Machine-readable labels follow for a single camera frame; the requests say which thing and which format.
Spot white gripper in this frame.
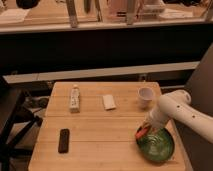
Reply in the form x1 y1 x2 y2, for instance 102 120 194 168
145 108 170 130

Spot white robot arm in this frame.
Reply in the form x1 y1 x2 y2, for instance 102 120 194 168
146 90 213 144

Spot green ceramic bowl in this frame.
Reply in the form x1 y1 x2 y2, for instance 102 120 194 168
135 128 175 163

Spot white paper cup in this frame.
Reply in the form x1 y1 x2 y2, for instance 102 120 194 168
138 87 154 108

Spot dark brown rectangular bar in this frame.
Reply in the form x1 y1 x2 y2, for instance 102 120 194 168
58 129 70 153

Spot black chair frame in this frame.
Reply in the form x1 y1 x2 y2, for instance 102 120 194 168
0 75 43 171

